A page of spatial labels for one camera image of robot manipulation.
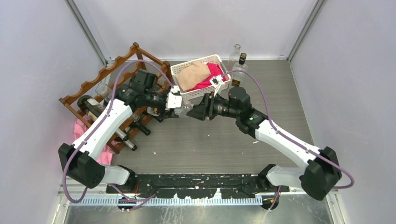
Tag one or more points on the clear drinking glass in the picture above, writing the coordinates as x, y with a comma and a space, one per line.
104, 91

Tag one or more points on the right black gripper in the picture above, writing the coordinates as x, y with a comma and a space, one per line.
205, 108

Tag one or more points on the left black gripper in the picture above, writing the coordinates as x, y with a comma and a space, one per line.
163, 114

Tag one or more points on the black-neck green wine bottle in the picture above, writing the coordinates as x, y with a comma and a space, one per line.
141, 127

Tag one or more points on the clear glass bottle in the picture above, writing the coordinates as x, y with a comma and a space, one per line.
234, 56

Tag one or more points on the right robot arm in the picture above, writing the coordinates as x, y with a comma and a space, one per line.
317, 170

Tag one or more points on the brown wooden wine rack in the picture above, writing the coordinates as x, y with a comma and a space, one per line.
105, 72

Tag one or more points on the silver-neck dark wine bottle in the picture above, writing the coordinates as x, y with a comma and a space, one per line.
130, 145

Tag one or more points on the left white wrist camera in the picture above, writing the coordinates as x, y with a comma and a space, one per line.
174, 99

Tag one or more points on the clear bottle black cap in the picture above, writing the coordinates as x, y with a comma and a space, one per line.
238, 76
182, 111

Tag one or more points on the magenta cloth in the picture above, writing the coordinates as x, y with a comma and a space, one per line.
215, 70

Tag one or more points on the pink cloth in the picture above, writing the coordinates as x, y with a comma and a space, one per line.
106, 155

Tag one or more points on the white plastic basket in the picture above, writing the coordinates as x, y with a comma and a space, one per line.
175, 70

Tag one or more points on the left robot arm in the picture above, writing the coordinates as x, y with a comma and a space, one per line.
79, 160

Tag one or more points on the beige cloth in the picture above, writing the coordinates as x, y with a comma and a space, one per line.
191, 75

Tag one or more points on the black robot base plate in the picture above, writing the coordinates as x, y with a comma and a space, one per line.
197, 186

